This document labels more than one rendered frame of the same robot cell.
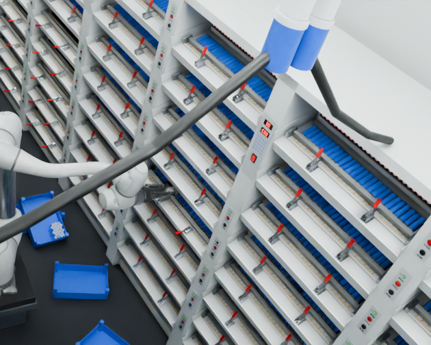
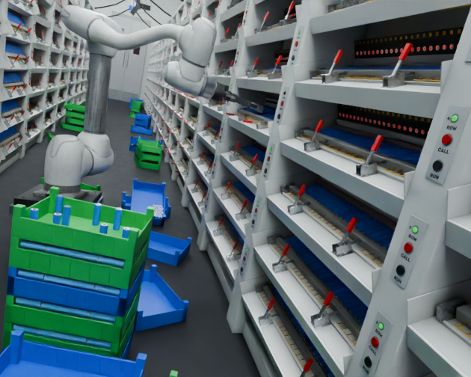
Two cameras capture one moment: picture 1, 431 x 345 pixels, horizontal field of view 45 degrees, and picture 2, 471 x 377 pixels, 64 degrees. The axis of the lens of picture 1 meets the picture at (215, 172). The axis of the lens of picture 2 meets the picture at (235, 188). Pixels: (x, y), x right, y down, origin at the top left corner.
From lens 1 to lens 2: 1.85 m
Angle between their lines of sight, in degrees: 36
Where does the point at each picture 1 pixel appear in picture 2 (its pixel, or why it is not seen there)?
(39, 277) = not seen: hidden behind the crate
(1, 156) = (81, 15)
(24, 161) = (100, 24)
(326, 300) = not seen: outside the picture
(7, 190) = (96, 96)
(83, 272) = (165, 244)
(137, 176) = (199, 25)
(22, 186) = not seen: hidden behind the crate
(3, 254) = (66, 143)
